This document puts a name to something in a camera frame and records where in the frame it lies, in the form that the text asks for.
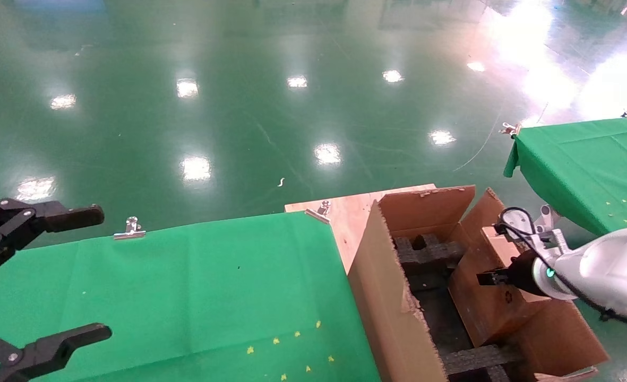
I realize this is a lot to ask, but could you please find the large green table cloth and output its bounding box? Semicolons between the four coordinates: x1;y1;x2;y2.
0;211;380;382

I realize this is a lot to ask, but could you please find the small brown cardboard box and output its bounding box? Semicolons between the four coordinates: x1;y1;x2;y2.
448;225;554;348

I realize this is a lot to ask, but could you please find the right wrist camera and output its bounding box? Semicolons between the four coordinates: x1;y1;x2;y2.
495;206;570;256

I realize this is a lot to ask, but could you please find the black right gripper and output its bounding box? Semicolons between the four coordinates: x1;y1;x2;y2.
476;248;550;298

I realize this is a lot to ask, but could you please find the white metal stand base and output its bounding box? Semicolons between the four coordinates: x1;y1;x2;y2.
536;204;561;234

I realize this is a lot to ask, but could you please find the black foam insert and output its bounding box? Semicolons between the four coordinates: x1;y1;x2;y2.
441;345;523;382
393;233;465;276

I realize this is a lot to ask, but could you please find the large open cardboard carton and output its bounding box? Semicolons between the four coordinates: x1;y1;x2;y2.
348;184;611;382

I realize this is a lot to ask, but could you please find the black cable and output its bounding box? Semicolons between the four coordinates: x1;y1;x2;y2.
496;207;627;329

